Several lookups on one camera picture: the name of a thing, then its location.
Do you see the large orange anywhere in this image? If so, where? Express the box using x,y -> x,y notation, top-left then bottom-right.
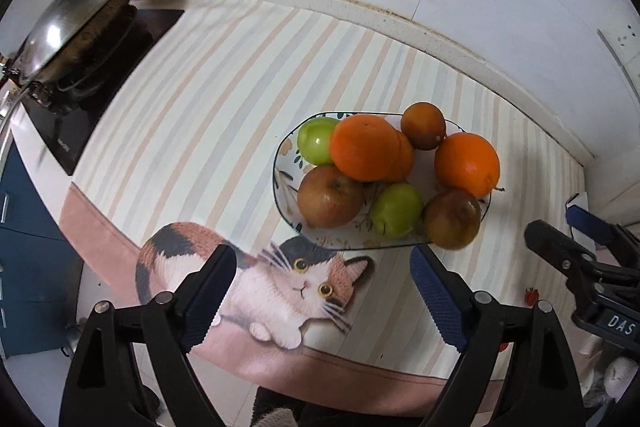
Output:
329,114 -> 401,182

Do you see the black glass cooktop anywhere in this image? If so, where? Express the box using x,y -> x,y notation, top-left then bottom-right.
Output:
19,7 -> 186,176

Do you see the black wok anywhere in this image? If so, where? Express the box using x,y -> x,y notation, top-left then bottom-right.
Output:
50,0 -> 138,108

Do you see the blue kitchen cabinet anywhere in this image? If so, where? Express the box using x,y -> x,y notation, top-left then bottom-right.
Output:
0,142 -> 84,359

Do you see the small orange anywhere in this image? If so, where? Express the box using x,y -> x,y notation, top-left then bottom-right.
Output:
434,133 -> 502,199

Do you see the white wall outlet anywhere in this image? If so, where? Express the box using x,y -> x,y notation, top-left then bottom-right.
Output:
597,7 -> 640,74

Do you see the steel wok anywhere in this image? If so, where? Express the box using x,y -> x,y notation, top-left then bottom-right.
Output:
9,0 -> 136,84

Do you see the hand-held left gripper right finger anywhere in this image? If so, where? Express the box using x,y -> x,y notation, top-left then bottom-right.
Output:
409,244 -> 587,427

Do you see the dark brownish orange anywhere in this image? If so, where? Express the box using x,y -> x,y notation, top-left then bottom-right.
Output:
401,102 -> 447,152

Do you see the floral oval plate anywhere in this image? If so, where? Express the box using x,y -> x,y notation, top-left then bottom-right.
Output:
272,112 -> 494,251

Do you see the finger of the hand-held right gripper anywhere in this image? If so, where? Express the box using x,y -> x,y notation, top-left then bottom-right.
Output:
566,205 -> 640,266
524,219 -> 609,309

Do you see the striped cat tablecloth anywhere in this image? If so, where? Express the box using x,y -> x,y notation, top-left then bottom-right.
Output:
57,0 -> 597,418

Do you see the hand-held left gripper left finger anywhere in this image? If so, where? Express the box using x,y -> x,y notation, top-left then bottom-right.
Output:
59,243 -> 239,427

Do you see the green apple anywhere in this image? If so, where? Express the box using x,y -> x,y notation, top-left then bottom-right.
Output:
297,117 -> 341,166
370,182 -> 425,239

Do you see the brown red apple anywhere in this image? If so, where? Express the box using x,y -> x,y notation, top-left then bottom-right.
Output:
422,188 -> 483,251
297,165 -> 365,229

